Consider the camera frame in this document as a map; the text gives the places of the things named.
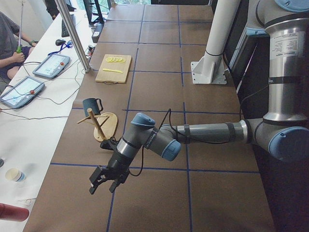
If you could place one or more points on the black monitor stand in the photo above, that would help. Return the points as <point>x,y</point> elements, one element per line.
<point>93,12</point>

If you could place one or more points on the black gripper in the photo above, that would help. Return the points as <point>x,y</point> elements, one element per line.
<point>117,163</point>

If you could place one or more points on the near teach pendant tablet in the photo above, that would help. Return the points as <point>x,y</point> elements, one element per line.
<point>22,93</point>

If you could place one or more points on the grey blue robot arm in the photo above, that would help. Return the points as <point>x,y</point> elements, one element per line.
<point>281,131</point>

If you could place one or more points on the black computer mouse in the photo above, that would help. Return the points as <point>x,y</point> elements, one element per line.
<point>59,42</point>

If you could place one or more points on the white mounting post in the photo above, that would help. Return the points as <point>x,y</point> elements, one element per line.
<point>210,68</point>

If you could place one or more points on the yellow plastic knife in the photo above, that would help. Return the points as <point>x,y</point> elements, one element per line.
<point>111,70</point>

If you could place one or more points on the seated person grey shirt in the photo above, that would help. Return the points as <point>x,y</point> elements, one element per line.
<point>10,59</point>

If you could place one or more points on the black keyboard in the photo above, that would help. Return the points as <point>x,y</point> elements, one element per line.
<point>64,30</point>

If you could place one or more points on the white paper cup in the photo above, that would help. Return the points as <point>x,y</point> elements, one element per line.
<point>15,175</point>

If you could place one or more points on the black power adapter box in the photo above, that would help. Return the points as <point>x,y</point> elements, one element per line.
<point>97,32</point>

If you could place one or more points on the aluminium frame post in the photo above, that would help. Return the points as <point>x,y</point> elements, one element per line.
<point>62,7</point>

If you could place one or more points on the dark green metal mug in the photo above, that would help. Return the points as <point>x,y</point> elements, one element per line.
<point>93,103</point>

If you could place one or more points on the red cylinder bottle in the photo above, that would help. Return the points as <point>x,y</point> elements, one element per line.
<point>13,213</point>

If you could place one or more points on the wooden cutting board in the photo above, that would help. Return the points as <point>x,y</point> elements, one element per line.
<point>111,77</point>

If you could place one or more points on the wooden cup storage rack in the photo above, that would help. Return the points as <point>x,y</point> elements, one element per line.
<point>105,125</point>

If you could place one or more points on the far teach pendant tablet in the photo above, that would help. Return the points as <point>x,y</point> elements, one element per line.
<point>52,66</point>

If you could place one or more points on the teach pendant tablet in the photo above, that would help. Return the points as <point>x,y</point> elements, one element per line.
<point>22,93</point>
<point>52,66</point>

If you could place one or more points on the green handled stick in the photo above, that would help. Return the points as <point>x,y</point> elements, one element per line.
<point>19,47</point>

